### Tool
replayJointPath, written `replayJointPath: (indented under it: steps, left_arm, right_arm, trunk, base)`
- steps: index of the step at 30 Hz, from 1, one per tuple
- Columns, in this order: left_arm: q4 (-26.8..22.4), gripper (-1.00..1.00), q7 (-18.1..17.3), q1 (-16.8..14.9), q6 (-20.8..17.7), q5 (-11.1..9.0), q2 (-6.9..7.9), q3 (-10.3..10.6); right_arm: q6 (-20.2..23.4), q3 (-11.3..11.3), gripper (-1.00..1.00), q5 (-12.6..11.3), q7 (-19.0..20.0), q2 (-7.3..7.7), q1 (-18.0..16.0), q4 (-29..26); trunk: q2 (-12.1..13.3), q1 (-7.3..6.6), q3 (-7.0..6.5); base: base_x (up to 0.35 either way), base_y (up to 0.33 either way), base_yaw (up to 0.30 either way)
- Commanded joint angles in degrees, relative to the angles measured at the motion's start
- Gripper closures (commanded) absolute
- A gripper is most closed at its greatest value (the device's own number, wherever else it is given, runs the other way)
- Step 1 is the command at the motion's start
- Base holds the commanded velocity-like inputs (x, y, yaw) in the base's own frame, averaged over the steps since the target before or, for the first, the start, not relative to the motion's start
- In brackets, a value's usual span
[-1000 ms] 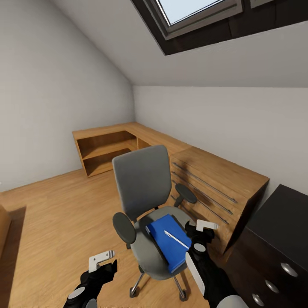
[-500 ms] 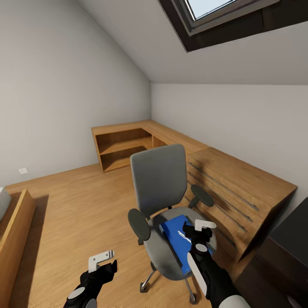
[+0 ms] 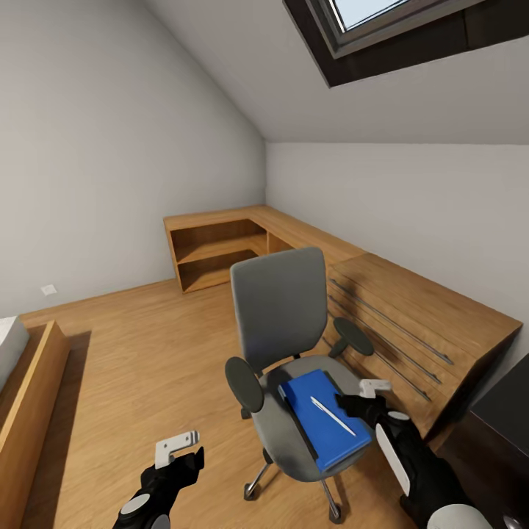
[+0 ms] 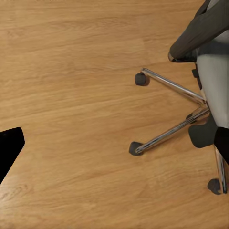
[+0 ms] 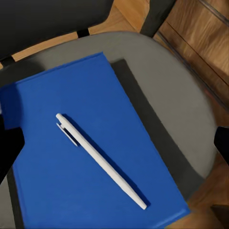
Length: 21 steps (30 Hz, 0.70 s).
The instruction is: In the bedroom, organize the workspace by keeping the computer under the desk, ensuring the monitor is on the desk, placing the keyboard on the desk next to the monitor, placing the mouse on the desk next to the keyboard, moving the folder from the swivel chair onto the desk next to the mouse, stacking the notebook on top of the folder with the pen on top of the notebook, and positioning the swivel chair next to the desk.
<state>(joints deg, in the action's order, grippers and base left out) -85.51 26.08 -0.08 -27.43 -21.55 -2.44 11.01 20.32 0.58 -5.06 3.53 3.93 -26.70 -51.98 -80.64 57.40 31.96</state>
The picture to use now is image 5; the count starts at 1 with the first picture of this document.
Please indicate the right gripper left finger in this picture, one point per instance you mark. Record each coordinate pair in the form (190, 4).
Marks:
(11, 143)

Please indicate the swivel chair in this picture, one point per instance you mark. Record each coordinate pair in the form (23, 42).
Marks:
(169, 101)

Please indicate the pen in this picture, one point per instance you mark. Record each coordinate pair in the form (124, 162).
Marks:
(107, 167)

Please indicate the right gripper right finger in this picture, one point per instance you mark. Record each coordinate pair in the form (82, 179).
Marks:
(221, 141)

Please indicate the folder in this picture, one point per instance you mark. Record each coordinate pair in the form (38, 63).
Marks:
(54, 184)

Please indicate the bookcase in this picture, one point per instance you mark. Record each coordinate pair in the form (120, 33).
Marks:
(133, 10)

